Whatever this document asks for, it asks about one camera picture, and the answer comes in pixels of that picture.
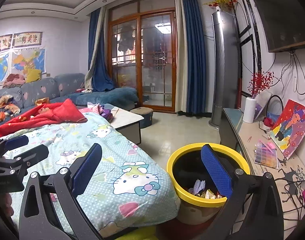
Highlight yellow green object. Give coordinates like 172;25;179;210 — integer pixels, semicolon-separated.
123;226;158;240

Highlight white ribbed vase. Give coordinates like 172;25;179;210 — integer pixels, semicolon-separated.
243;97;257;124

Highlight dark blue footstool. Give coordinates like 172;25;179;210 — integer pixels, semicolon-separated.
130;107;153;129

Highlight basket with black handle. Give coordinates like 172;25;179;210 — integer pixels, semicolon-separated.
259;95;284;130

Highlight grey tower air conditioner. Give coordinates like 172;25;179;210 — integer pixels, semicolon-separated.
209;11;241;129

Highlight blue beige curtain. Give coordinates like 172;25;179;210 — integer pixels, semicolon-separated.
85;6;115;92
175;0;213;118

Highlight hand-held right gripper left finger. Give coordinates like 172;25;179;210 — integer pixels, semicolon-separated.
19;143;104;240

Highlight red garment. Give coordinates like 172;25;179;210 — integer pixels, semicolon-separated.
0;99;88;140

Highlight white top coffee table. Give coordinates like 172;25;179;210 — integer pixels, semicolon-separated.
78;106;145;145

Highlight orange patterned cloth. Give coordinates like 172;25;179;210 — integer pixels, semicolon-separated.
0;94;21;123

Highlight calligraphy wall poster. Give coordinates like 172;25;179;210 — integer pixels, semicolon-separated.
0;34;13;53
13;31;43;47

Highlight red pink clothes pile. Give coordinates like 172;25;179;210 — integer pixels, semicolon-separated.
3;74;26;88

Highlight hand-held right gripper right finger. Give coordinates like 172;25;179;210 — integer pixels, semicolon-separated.
201;144;284;240

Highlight black wall television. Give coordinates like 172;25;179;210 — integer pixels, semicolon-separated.
244;0;305;53

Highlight yellow rimmed trash bin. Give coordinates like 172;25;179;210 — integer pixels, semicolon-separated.
167;142;251;225

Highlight red berry branches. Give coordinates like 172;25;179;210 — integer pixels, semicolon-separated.
247;71;274;99

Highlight wooden sliding glass door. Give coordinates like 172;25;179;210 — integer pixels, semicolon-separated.
107;0;178;112

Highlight black hanging wall cable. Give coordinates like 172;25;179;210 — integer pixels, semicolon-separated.
275;49;305;96

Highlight colourful country map poster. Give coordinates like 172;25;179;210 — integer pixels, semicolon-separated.
11;48;46;75

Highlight deer print tv cabinet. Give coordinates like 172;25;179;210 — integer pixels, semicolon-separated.
219;107;305;230

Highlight small white purple canvas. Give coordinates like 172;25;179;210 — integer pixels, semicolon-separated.
254;90;273;120

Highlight cartoon cat printed blanket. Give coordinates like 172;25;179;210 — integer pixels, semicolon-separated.
0;111;180;238

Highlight yellow pillow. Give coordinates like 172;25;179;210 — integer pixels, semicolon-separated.
25;68;42;83

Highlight white foam fruit net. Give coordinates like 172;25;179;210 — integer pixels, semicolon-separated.
193;179;206;195

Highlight person's left hand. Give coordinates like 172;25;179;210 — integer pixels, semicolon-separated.
3;192;15;217

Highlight clear bead organizer box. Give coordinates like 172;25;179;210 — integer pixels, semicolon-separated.
254;140;278;169

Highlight purple cloth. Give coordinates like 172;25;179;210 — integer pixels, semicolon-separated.
100;108;113;123

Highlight colourful figure painting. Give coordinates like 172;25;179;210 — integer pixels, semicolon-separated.
270;99;305;160

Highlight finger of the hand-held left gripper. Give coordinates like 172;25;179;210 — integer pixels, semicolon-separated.
0;135;30;155
0;145;50;178

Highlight blue world map poster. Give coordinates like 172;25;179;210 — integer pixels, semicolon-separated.
0;54;12;84

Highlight grey blue heart sofa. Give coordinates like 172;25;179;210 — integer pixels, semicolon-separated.
0;73;139;130

